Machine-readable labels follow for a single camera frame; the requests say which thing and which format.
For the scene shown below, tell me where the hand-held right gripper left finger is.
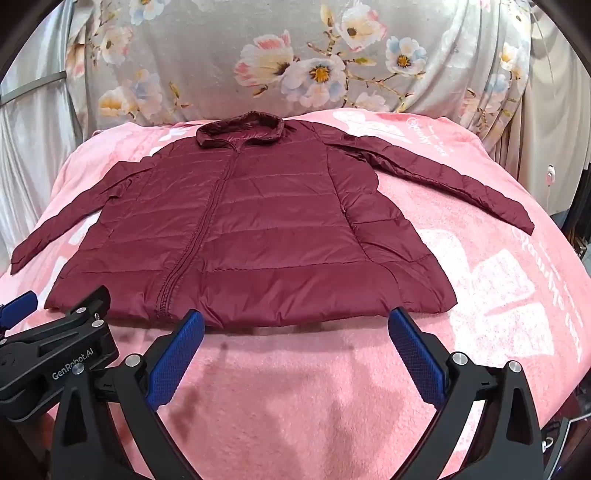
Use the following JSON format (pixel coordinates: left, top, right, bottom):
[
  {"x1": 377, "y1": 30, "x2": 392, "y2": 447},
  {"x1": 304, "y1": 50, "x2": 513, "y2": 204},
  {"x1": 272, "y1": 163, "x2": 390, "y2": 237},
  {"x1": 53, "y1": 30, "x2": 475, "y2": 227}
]
[{"x1": 51, "y1": 308, "x2": 206, "y2": 480}]

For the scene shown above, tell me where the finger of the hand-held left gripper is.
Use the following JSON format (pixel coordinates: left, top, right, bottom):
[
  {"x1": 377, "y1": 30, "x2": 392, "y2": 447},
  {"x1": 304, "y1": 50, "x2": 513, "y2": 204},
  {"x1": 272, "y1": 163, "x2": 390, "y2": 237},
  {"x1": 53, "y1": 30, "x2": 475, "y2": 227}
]
[
  {"x1": 0, "y1": 290, "x2": 38, "y2": 326},
  {"x1": 58, "y1": 285, "x2": 113, "y2": 334}
]

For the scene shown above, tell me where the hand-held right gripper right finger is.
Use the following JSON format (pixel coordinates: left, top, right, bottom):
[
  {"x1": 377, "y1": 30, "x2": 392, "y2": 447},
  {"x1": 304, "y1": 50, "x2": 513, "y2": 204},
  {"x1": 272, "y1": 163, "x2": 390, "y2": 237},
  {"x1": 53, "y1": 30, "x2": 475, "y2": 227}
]
[{"x1": 389, "y1": 307, "x2": 544, "y2": 480}]

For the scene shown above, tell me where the maroon puffer jacket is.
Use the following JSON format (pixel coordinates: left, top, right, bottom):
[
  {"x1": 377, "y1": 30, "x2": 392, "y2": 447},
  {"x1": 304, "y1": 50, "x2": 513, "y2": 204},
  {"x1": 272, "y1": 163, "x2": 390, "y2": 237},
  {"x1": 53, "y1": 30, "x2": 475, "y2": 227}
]
[{"x1": 10, "y1": 111, "x2": 535, "y2": 329}]

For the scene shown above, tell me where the pink printed blanket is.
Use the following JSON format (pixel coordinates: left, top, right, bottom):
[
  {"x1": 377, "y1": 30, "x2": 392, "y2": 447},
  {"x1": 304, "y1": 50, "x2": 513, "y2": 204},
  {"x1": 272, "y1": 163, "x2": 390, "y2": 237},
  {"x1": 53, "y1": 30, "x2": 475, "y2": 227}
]
[{"x1": 0, "y1": 108, "x2": 591, "y2": 480}]

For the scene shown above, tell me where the white plastic sheet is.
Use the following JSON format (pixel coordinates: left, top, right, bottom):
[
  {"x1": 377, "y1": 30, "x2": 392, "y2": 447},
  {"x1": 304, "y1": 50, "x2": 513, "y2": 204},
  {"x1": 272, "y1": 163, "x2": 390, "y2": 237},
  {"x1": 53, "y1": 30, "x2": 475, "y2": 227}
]
[{"x1": 0, "y1": 41, "x2": 100, "y2": 273}]

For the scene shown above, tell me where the metal bar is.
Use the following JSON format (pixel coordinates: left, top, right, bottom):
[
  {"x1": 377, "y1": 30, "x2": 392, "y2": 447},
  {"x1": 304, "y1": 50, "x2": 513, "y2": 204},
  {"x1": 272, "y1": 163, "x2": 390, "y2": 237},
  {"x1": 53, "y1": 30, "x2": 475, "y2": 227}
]
[{"x1": 0, "y1": 71, "x2": 66, "y2": 101}]

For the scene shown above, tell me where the grey floral cloth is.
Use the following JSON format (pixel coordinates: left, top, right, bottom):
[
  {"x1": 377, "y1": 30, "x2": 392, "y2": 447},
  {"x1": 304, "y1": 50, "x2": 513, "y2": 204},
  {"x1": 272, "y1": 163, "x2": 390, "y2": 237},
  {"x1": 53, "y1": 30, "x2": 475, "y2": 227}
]
[{"x1": 65, "y1": 0, "x2": 532, "y2": 134}]

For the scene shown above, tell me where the beige curtain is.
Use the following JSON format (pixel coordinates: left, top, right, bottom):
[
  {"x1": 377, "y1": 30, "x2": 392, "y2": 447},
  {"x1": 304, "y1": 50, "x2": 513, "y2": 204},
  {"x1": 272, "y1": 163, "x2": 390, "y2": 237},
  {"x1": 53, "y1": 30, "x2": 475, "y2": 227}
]
[{"x1": 522, "y1": 0, "x2": 591, "y2": 222}]

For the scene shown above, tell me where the white cable switch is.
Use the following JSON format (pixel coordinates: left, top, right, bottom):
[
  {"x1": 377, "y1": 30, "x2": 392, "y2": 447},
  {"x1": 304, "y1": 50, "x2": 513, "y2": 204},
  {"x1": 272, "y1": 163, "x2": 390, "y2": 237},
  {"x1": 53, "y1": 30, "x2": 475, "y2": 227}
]
[{"x1": 541, "y1": 164, "x2": 557, "y2": 210}]

